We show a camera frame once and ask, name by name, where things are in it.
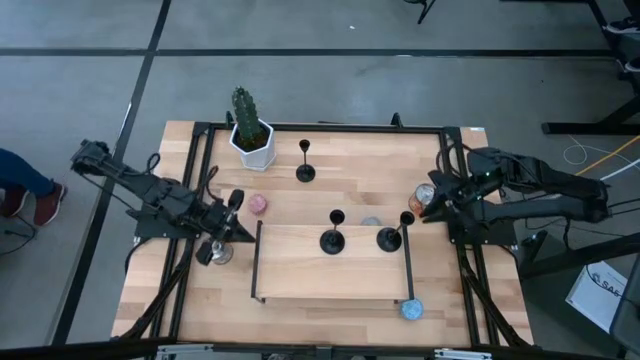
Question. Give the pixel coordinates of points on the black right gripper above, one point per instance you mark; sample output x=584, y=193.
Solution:
x=465, y=195

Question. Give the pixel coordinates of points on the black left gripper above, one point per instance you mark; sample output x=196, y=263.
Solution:
x=222, y=217

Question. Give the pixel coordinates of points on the tin can orange label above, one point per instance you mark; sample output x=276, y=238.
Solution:
x=422, y=196
x=223, y=254

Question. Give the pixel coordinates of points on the pink glitter candle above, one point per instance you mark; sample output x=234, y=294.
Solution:
x=257, y=204

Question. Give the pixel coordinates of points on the black metal candlestick holder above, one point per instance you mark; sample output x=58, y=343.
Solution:
x=389, y=240
x=332, y=242
x=305, y=173

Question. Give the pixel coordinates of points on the wooden shelf riser black legs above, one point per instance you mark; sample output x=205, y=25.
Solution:
x=300, y=270

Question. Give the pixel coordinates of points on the grey glitter candle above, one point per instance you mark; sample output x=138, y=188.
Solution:
x=371, y=220

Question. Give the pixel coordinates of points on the blue glitter candle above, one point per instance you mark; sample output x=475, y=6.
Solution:
x=411, y=309

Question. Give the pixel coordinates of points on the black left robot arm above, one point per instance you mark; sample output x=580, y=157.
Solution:
x=150, y=190

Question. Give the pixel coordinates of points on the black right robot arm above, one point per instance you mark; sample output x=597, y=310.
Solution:
x=550, y=200

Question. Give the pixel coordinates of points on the green cactus in white pot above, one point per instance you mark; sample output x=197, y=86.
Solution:
x=257, y=155

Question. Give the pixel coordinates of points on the black overhead crossbar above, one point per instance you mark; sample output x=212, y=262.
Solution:
x=320, y=352

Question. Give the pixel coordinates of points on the black floor stand beam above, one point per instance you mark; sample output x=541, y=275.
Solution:
x=575, y=257

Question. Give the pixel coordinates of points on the white printed cardboard box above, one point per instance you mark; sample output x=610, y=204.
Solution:
x=595, y=300

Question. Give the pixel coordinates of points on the black chair leg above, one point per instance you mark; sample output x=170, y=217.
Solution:
x=425, y=10

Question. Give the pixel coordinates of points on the grey chair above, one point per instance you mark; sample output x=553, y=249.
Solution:
x=627, y=310

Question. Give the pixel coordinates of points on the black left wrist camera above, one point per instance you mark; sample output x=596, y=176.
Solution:
x=205, y=253

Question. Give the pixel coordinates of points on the black aluminium table frame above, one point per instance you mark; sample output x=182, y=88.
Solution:
x=425, y=129

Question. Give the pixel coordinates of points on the black desk leg frame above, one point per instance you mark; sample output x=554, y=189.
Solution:
x=590, y=128

